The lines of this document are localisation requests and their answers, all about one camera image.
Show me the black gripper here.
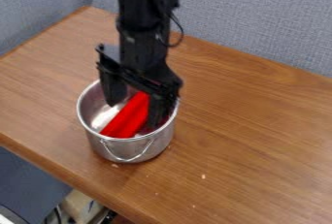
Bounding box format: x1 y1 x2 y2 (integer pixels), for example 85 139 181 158
97 24 184 129

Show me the red block object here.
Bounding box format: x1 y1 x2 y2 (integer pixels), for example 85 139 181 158
101 91 149 139

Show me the metal pot with handle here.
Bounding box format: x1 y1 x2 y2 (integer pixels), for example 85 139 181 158
77 80 180 163

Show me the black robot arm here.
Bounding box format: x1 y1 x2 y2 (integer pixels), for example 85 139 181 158
97 0 184 128

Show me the beige box under table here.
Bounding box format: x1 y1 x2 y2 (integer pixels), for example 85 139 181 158
61 190 105 224

